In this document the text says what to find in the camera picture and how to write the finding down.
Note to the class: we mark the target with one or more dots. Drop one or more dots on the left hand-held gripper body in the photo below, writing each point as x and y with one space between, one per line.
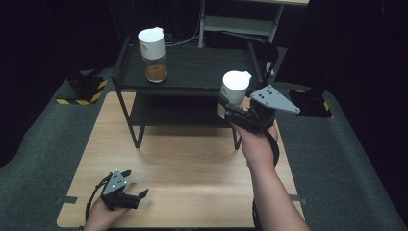
114 184

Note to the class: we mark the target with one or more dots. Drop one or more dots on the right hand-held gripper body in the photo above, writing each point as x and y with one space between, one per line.
272 97

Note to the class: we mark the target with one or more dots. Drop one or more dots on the person's left hand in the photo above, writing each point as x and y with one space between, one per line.
99 218

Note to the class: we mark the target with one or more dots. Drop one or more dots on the yellow-black striped stand base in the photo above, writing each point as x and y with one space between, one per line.
85 91
312 106

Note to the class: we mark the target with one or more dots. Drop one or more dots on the spice jar with pale powder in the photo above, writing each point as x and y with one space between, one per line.
235 85

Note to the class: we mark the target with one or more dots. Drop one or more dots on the person's right hand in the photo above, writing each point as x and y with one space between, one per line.
258 150

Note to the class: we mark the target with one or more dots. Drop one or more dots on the spice jar with brown powder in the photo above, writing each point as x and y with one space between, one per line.
152 48

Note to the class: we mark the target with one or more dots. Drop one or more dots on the black two-tier shelf rack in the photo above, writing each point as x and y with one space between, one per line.
198 67

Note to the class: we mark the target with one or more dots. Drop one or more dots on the grey tape strip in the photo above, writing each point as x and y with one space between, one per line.
298 199
66 199

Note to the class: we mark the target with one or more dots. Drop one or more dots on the white metal stand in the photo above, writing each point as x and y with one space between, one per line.
237 25

